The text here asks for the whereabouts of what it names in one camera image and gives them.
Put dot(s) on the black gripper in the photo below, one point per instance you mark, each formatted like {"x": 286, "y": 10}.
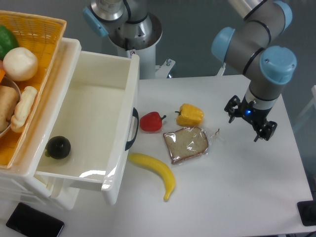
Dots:
{"x": 254, "y": 111}

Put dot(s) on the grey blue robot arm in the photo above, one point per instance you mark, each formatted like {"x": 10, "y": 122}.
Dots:
{"x": 249, "y": 51}

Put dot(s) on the white open top drawer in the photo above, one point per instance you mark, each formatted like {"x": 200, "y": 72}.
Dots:
{"x": 95, "y": 117}

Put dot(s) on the white drawer cabinet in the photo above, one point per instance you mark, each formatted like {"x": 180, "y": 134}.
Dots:
{"x": 19, "y": 183}

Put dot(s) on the yellow toy bell pepper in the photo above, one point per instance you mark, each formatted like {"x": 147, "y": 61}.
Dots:
{"x": 189, "y": 115}

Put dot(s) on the wrapped bread slice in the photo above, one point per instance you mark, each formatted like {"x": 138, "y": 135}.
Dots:
{"x": 188, "y": 142}

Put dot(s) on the red toy bell pepper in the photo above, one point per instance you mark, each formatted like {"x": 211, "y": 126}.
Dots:
{"x": 151, "y": 122}

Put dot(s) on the black object at edge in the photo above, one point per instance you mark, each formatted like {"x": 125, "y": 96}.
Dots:
{"x": 307, "y": 211}

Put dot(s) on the yellow toy banana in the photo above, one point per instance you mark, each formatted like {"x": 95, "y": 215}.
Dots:
{"x": 159, "y": 167}

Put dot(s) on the black round toy fruit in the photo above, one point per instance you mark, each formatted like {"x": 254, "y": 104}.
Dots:
{"x": 58, "y": 147}

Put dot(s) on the orange wicker basket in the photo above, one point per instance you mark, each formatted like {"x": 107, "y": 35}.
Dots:
{"x": 42, "y": 36}

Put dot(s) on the cream toy peanut pastry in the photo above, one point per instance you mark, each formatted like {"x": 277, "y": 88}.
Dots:
{"x": 22, "y": 109}

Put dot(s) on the white round toy bun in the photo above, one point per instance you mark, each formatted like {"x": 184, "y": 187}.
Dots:
{"x": 20, "y": 64}

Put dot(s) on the beige toy potato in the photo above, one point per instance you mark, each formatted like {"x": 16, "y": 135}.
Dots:
{"x": 8, "y": 100}

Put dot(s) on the black smartphone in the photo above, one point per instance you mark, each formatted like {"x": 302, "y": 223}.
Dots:
{"x": 33, "y": 223}

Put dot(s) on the green toy vegetable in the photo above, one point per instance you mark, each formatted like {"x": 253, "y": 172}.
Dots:
{"x": 8, "y": 41}

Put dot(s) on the black drawer handle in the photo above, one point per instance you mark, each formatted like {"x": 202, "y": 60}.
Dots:
{"x": 133, "y": 130}

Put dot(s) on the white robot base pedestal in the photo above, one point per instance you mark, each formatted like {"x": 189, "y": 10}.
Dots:
{"x": 131, "y": 28}

